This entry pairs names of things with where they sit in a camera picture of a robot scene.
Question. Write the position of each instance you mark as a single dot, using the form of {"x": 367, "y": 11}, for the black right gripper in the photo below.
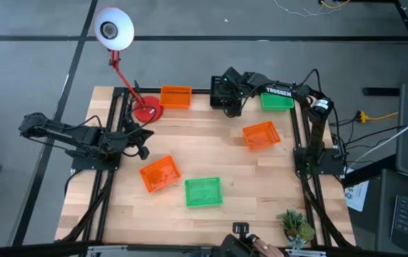
{"x": 252, "y": 84}

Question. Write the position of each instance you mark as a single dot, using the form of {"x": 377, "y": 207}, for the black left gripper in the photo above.
{"x": 130, "y": 137}

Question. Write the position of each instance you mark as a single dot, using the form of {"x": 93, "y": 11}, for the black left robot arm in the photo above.
{"x": 82, "y": 135}

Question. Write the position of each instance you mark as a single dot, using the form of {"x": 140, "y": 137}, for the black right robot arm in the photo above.
{"x": 314, "y": 142}

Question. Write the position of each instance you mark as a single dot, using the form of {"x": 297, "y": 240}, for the red desk lamp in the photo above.
{"x": 148, "y": 110}

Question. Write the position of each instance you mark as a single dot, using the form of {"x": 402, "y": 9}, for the orange plastic basket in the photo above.
{"x": 261, "y": 135}
{"x": 175, "y": 97}
{"x": 160, "y": 174}

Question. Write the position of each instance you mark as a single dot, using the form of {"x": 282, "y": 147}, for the green plastic basket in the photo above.
{"x": 203, "y": 192}
{"x": 277, "y": 103}

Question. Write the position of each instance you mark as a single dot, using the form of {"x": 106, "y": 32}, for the potted succulent plant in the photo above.
{"x": 294, "y": 223}

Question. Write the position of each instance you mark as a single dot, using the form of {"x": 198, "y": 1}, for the person's hand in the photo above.
{"x": 264, "y": 248}

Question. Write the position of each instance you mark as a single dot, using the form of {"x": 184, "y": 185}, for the black floor strip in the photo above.
{"x": 380, "y": 91}

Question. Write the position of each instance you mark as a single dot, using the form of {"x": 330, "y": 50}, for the white paper sheet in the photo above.
{"x": 356, "y": 196}

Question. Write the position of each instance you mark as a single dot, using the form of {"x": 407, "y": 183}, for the dark grey desk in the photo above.
{"x": 386, "y": 221}

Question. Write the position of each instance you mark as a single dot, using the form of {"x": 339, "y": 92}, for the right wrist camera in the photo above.
{"x": 227, "y": 80}

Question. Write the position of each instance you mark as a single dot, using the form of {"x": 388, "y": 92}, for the black aluminium table frame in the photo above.
{"x": 200, "y": 90}

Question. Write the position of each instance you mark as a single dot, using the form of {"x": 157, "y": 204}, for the black bracket block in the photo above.
{"x": 236, "y": 248}

